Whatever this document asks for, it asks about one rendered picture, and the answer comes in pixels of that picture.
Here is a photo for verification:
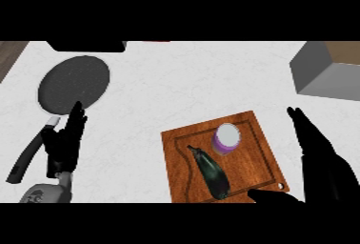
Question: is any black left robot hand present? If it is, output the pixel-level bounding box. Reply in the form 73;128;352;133
39;100;88;179

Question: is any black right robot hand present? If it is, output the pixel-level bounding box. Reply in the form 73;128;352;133
246;106;360;204

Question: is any brown wooden cutting board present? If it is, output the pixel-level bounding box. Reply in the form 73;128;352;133
160;110;290;204

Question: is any purple can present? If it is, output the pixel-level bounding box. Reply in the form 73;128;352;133
211;122;242;156

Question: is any grey cardboard box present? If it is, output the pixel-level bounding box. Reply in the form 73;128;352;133
287;41;360;102

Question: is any dark grey frying pan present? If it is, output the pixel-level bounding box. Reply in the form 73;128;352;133
4;55;112;185

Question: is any dark green eggplant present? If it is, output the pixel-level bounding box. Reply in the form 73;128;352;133
185;145;231;201

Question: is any black appliance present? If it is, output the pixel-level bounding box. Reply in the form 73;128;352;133
44;41;128;53

